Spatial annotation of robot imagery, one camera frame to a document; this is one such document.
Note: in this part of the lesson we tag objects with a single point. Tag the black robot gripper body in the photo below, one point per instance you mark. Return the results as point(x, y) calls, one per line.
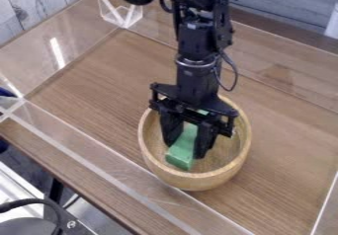
point(192, 98)

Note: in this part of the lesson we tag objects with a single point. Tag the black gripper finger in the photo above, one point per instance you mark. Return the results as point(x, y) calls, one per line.
point(204, 139)
point(171, 123)

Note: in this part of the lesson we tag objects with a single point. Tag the green rectangular block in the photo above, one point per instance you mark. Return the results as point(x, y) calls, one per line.
point(180, 152)

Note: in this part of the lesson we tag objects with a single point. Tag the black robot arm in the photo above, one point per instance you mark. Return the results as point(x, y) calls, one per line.
point(203, 33)

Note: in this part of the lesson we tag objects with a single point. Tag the black table leg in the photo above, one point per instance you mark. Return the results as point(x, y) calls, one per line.
point(56, 191)

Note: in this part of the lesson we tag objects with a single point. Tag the clear acrylic tray wall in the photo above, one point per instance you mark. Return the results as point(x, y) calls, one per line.
point(77, 116)

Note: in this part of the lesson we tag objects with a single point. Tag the metal table bracket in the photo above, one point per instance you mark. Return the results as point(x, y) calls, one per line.
point(68, 224)

